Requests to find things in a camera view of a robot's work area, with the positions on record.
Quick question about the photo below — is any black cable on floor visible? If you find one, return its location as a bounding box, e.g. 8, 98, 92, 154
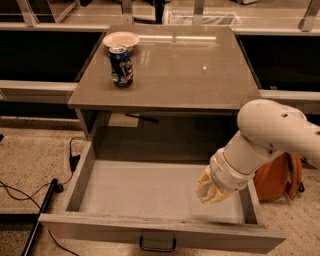
0, 136, 83, 256

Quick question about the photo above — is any black metal pole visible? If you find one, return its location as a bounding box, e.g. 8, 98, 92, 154
21, 178, 58, 256

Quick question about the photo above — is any white paper bowl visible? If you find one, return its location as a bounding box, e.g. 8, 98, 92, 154
103, 31, 139, 51

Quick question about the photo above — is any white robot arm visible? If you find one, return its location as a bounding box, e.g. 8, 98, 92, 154
197, 99, 320, 204

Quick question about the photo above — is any black power adapter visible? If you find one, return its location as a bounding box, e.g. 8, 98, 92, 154
69, 155, 80, 172

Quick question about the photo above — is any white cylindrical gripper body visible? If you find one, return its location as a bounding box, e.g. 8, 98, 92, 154
209, 131, 282, 191

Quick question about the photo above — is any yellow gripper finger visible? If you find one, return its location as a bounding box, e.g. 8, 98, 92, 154
197, 166, 230, 204

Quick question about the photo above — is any metal window frame railing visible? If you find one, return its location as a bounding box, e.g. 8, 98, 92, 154
1, 0, 319, 113

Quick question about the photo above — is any blue pepsi can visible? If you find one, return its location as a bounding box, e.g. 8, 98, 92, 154
109, 45, 133, 88

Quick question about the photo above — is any grey top drawer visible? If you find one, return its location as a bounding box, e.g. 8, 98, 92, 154
38, 111, 288, 254

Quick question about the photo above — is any orange backpack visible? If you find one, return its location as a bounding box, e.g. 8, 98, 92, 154
253, 153, 302, 201

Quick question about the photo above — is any grey drawer cabinet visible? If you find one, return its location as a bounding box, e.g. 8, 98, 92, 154
69, 25, 259, 162

